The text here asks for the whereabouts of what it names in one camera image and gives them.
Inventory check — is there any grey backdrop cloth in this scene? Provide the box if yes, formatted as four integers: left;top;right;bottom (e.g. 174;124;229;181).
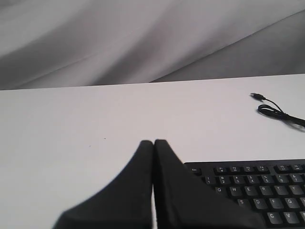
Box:
0;0;305;90

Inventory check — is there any black Acer keyboard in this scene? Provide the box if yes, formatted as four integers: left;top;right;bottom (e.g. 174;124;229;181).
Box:
185;159;305;229

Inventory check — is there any black USB cable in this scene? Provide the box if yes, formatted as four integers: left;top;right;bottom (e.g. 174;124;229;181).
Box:
250;92;305;132

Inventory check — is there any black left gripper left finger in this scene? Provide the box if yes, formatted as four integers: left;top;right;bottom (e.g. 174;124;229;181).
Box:
55;140;153;229

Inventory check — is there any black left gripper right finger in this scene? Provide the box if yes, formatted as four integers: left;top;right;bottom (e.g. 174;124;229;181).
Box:
154;140;265;229

